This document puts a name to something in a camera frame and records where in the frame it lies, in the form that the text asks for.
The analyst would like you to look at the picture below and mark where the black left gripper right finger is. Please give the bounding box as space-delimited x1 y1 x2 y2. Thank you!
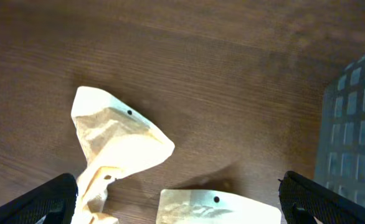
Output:
278 171 365 223

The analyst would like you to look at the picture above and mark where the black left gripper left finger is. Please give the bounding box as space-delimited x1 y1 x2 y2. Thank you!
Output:
0 173 78 224

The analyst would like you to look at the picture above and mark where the crumpled brown paper pouch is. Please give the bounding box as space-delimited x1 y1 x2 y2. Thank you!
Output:
71 86 175 223

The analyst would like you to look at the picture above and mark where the beige paper pouch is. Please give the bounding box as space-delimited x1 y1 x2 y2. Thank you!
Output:
156 189 282 224

